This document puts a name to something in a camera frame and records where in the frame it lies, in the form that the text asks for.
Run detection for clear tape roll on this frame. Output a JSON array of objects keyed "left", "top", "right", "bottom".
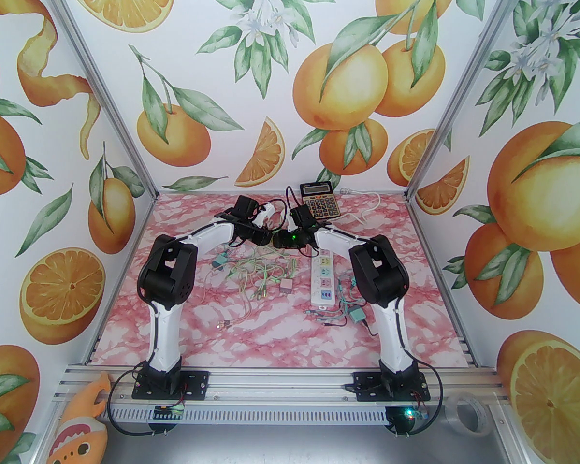
[{"left": 444, "top": 392, "right": 492, "bottom": 437}]

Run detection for black gold desk calculator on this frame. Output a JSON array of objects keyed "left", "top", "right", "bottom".
[{"left": 300, "top": 182, "right": 342, "bottom": 221}]

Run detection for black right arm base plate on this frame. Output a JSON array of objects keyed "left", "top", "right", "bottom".
[{"left": 354, "top": 370, "right": 432, "bottom": 403}]

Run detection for white power strip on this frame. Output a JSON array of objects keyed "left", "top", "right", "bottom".
[{"left": 310, "top": 253, "right": 342, "bottom": 306}]

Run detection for aluminium slotted rail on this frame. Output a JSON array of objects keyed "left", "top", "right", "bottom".
[{"left": 53, "top": 363, "right": 509, "bottom": 426}]

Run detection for orange fish plush toy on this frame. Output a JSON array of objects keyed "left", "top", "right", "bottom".
[{"left": 46, "top": 372, "right": 111, "bottom": 464}]

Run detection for black controller with led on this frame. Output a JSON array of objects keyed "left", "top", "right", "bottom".
[{"left": 387, "top": 406, "right": 428, "bottom": 437}]

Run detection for aluminium frame post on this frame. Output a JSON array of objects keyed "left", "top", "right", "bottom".
[
  {"left": 31, "top": 0, "right": 159, "bottom": 201},
  {"left": 402, "top": 0, "right": 537, "bottom": 204}
]

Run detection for green yellow tangled cable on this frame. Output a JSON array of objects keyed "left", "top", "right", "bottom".
[{"left": 225, "top": 252, "right": 300, "bottom": 303}]

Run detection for pale cable with metal tips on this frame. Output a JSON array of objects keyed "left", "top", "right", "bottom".
[{"left": 214, "top": 288, "right": 252, "bottom": 331}]

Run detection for black left arm base cable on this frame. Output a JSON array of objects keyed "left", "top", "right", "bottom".
[{"left": 105, "top": 368, "right": 187, "bottom": 439}]

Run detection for teal multi-head cable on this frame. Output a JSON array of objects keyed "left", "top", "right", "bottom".
[{"left": 304, "top": 303, "right": 353, "bottom": 328}]

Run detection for black arm base cable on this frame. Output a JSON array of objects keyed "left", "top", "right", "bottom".
[
  {"left": 391, "top": 363, "right": 446, "bottom": 438},
  {"left": 105, "top": 368, "right": 187, "bottom": 439}
]

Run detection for black right arm base cable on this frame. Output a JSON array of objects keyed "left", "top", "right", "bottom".
[{"left": 391, "top": 363, "right": 446, "bottom": 438}]

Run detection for white power strip cord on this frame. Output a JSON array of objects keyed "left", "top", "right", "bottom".
[{"left": 319, "top": 187, "right": 380, "bottom": 231}]

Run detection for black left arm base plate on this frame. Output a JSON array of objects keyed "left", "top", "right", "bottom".
[{"left": 132, "top": 369, "right": 210, "bottom": 401}]

